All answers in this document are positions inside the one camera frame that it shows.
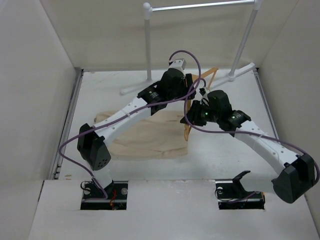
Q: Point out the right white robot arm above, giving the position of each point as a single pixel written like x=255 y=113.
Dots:
x=296 y=173

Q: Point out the beige trousers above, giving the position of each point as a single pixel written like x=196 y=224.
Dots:
x=160 y=136

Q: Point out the white clothes rack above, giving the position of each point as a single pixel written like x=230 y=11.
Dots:
x=233 y=73

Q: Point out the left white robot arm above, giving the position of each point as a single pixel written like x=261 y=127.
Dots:
x=93 y=141

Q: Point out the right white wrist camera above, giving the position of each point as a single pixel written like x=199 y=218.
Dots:
x=203 y=91

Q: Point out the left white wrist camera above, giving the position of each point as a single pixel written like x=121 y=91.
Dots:
x=178 y=64

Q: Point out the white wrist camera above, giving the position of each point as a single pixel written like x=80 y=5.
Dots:
x=203 y=91
x=178 y=64

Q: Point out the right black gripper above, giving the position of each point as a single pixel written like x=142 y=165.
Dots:
x=194 y=117

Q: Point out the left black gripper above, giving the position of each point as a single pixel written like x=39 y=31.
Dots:
x=185 y=82

